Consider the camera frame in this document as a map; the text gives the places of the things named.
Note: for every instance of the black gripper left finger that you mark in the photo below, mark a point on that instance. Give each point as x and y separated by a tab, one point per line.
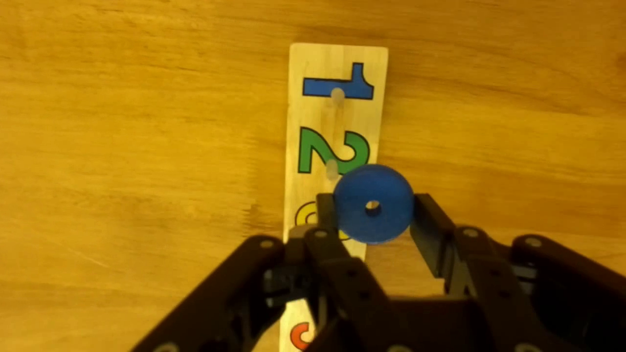
254	283

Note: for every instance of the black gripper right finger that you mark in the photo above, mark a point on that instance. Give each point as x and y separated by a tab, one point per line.
530	295

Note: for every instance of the wooden number peg board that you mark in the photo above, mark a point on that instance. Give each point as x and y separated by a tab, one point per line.
334	109

